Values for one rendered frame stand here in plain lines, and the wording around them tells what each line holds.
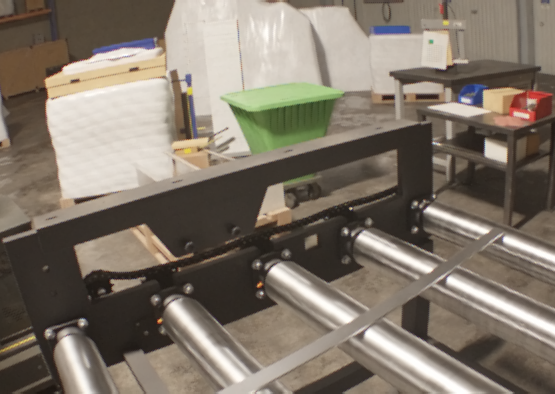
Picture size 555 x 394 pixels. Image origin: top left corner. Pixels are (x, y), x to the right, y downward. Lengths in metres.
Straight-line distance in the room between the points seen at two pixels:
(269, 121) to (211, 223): 2.54
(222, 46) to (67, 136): 1.67
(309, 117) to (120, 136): 1.68
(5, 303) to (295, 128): 2.51
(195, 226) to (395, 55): 6.84
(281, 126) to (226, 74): 1.29
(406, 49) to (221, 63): 3.72
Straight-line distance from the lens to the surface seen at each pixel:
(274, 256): 1.43
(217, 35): 4.95
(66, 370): 1.15
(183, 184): 1.26
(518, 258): 1.49
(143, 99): 4.51
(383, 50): 7.95
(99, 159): 4.70
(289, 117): 3.86
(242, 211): 1.35
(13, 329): 2.47
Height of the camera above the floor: 1.55
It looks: 21 degrees down
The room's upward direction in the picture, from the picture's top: 5 degrees counter-clockwise
